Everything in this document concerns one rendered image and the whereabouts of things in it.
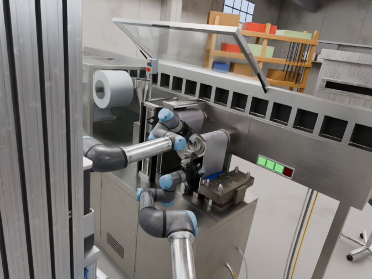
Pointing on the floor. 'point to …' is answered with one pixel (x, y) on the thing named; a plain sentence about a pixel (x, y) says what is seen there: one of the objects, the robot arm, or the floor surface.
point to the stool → (360, 241)
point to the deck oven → (345, 77)
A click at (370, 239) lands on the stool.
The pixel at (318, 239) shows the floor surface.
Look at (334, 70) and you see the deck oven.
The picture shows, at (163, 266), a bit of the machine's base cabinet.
